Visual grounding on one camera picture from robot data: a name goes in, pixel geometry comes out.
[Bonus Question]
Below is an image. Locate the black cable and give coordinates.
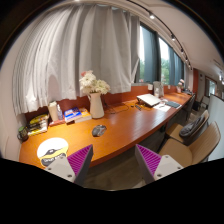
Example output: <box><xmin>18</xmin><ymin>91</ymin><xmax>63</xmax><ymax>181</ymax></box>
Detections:
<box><xmin>104</xmin><ymin>101</ymin><xmax>130</xmax><ymax>115</ymax></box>

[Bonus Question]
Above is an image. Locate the tan chair far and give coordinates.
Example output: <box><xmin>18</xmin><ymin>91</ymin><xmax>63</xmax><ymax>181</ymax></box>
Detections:
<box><xmin>165</xmin><ymin>110</ymin><xmax>209</xmax><ymax>145</ymax></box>

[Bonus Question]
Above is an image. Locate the black keyboard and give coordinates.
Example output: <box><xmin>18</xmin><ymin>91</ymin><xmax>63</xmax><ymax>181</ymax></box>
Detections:
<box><xmin>166</xmin><ymin>101</ymin><xmax>181</xmax><ymax>109</ymax></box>

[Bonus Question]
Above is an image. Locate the tan chair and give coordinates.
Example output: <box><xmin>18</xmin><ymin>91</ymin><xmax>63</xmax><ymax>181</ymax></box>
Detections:
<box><xmin>165</xmin><ymin>110</ymin><xmax>209</xmax><ymax>145</ymax></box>
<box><xmin>159</xmin><ymin>121</ymin><xmax>221</xmax><ymax>167</ymax></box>

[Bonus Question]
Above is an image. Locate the white ceramic vase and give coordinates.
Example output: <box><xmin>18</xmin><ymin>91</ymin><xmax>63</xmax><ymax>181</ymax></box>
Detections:
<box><xmin>89</xmin><ymin>93</ymin><xmax>104</xmax><ymax>119</ymax></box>

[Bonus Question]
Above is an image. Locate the blue white book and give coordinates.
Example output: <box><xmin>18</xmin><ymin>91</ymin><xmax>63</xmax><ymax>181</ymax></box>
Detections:
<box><xmin>64</xmin><ymin>107</ymin><xmax>82</xmax><ymax>123</ymax></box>

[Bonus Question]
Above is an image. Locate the white laptop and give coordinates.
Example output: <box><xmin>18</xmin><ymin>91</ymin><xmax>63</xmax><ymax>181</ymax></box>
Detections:
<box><xmin>137</xmin><ymin>94</ymin><xmax>161</xmax><ymax>107</ymax></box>

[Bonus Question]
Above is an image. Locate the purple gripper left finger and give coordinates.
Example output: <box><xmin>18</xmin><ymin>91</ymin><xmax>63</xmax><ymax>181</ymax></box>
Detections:
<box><xmin>44</xmin><ymin>143</ymin><xmax>94</xmax><ymax>187</ymax></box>

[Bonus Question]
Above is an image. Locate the clear plastic bottle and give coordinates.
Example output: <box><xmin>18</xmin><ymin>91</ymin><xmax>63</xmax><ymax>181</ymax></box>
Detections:
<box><xmin>57</xmin><ymin>104</ymin><xmax>63</xmax><ymax>120</ymax></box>

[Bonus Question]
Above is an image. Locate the white flower bouquet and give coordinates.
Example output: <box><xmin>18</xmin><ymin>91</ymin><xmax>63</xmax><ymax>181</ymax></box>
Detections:
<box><xmin>79</xmin><ymin>70</ymin><xmax>110</xmax><ymax>95</ymax></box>

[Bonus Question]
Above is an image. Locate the white curtain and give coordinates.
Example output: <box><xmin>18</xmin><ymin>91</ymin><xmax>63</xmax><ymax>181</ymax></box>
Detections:
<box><xmin>13</xmin><ymin>4</ymin><xmax>140</xmax><ymax>114</ymax></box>

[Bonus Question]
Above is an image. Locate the grey computer mouse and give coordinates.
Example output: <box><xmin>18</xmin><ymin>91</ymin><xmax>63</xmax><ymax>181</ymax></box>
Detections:
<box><xmin>92</xmin><ymin>125</ymin><xmax>107</xmax><ymax>137</ymax></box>

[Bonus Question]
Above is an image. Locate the dark grey curtain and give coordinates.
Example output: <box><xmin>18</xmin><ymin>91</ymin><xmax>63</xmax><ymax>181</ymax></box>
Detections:
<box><xmin>135</xmin><ymin>25</ymin><xmax>160</xmax><ymax>83</ymax></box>

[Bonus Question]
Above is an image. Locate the tan book under blue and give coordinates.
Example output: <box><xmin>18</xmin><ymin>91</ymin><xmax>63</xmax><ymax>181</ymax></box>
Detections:
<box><xmin>76</xmin><ymin>108</ymin><xmax>92</xmax><ymax>123</ymax></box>

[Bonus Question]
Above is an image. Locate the tan chair near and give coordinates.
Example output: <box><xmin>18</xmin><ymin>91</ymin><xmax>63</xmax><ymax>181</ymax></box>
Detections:
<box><xmin>159</xmin><ymin>121</ymin><xmax>221</xmax><ymax>167</ymax></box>

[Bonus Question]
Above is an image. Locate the grey cushion bag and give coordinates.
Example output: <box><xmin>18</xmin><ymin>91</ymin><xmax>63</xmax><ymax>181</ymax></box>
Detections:
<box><xmin>179</xmin><ymin>115</ymin><xmax>204</xmax><ymax>138</ymax></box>

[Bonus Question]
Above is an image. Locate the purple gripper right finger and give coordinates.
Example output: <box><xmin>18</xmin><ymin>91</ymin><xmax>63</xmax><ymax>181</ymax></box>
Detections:
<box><xmin>134</xmin><ymin>143</ymin><xmax>185</xmax><ymax>185</ymax></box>

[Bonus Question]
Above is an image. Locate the round white mouse pad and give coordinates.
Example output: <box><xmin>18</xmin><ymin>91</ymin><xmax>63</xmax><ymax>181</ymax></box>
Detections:
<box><xmin>37</xmin><ymin>137</ymin><xmax>69</xmax><ymax>167</ymax></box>

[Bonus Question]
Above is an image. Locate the stack of books left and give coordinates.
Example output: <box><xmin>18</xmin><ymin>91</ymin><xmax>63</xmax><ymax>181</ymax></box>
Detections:
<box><xmin>27</xmin><ymin>114</ymin><xmax>49</xmax><ymax>136</ymax></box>

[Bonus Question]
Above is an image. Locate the white paper sheet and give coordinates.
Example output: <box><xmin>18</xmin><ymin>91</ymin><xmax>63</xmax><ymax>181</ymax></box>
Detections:
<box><xmin>153</xmin><ymin>104</ymin><xmax>171</xmax><ymax>112</ymax></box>

